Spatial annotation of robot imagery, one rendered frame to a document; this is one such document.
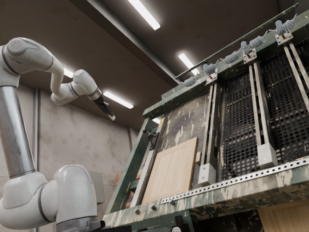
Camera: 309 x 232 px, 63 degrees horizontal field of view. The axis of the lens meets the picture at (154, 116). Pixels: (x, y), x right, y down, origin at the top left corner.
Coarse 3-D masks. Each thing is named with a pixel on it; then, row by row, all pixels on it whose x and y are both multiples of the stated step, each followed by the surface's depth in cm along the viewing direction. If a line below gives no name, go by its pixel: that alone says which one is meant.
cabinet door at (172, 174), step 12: (180, 144) 185; (192, 144) 174; (156, 156) 195; (168, 156) 184; (180, 156) 174; (192, 156) 164; (156, 168) 182; (168, 168) 173; (180, 168) 163; (192, 168) 156; (156, 180) 172; (168, 180) 163; (180, 180) 154; (156, 192) 162; (168, 192) 153; (180, 192) 146
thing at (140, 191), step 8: (160, 120) 235; (160, 128) 222; (160, 136) 216; (152, 152) 200; (152, 160) 195; (144, 168) 189; (144, 176) 181; (144, 184) 177; (136, 192) 173; (136, 200) 166
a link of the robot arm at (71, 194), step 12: (60, 168) 101; (72, 168) 100; (84, 168) 104; (60, 180) 96; (72, 180) 96; (84, 180) 98; (48, 192) 96; (60, 192) 94; (72, 192) 94; (84, 192) 96; (48, 204) 94; (60, 204) 93; (72, 204) 92; (84, 204) 94; (96, 204) 99; (48, 216) 95; (60, 216) 92; (72, 216) 91; (84, 216) 92
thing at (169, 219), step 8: (160, 216) 138; (168, 216) 135; (176, 216) 126; (184, 216) 129; (128, 224) 152; (136, 224) 148; (144, 224) 144; (152, 224) 141; (160, 224) 137; (168, 224) 134; (176, 224) 125; (184, 224) 123; (192, 224) 125
